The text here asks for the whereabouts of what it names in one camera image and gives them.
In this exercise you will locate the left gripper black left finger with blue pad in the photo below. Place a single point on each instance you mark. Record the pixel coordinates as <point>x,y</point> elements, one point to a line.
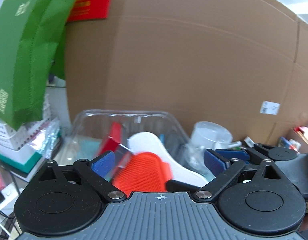
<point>95,176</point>

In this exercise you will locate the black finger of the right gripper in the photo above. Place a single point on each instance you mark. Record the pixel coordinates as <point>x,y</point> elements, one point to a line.
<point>259,152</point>

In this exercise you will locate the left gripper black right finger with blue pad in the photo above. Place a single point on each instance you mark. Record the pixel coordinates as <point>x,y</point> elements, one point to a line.
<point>226,172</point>

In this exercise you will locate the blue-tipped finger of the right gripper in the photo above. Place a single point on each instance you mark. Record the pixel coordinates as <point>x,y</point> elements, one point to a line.
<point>229,154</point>

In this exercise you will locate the orange silicone scrub brush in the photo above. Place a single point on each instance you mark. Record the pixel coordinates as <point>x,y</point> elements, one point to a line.
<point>145,172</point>

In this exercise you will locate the pink storage bin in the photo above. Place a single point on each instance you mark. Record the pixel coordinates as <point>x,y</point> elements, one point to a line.
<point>299,137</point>

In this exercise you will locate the red white black box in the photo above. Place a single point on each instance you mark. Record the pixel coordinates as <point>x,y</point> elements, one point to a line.
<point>111,141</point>

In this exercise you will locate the clear cotton swab cylinder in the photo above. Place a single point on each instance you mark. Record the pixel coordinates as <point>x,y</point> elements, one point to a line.
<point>206,135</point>

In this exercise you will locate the clear plastic tray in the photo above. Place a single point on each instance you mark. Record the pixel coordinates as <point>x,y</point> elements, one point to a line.
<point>92,126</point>

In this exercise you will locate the white shoe insole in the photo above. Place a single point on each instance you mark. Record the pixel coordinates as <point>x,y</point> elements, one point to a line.
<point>149,142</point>

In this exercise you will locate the large brown cardboard box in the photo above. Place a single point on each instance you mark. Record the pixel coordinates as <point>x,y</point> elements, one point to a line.
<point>242,64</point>

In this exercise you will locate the green fabric bag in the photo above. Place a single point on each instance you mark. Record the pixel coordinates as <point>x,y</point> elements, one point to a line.
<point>30,31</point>

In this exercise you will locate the red cardboard box background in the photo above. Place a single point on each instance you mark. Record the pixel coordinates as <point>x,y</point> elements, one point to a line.
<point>89,10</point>

